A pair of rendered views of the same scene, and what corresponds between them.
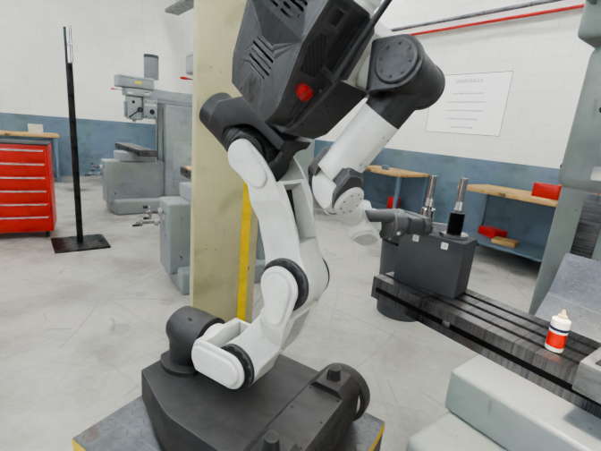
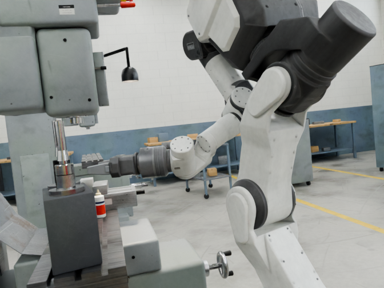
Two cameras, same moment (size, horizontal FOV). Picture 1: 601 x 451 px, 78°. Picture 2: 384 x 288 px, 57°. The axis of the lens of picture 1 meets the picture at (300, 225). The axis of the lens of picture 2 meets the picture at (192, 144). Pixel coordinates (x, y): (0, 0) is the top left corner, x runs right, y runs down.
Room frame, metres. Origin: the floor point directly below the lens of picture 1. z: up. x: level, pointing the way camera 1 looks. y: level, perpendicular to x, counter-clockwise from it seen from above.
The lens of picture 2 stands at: (1.95, 0.25, 1.24)
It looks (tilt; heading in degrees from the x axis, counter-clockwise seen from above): 4 degrees down; 205
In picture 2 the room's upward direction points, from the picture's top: 6 degrees counter-clockwise
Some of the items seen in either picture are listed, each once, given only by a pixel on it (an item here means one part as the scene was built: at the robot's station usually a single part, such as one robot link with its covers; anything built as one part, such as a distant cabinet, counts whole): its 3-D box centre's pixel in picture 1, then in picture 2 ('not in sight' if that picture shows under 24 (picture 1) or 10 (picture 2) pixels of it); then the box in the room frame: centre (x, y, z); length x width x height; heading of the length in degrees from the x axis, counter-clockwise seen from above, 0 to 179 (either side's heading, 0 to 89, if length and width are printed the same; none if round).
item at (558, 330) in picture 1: (558, 329); (99, 203); (0.86, -0.68, 0.96); 0.04 x 0.04 x 0.11
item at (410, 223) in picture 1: (403, 224); (135, 164); (1.11, -0.31, 1.14); 0.13 x 0.12 x 0.10; 23
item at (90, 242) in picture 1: (73, 143); not in sight; (3.75, 2.33, 1.06); 0.50 x 0.50 x 2.11; 38
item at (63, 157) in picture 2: (431, 191); (61, 142); (1.26, -0.43, 1.22); 0.03 x 0.03 x 0.11
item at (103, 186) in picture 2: not in sight; (100, 187); (0.72, -0.77, 0.99); 0.15 x 0.06 x 0.04; 36
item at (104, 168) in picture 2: not in sight; (98, 170); (1.20, -0.37, 1.14); 0.06 x 0.02 x 0.03; 113
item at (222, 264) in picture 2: not in sight; (214, 266); (0.57, -0.33, 0.60); 0.16 x 0.12 x 0.12; 128
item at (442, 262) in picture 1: (434, 257); (70, 221); (1.23, -0.47, 1.00); 0.22 x 0.12 x 0.20; 48
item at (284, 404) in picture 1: (241, 379); not in sight; (1.04, 0.14, 0.59); 0.64 x 0.52 x 0.33; 59
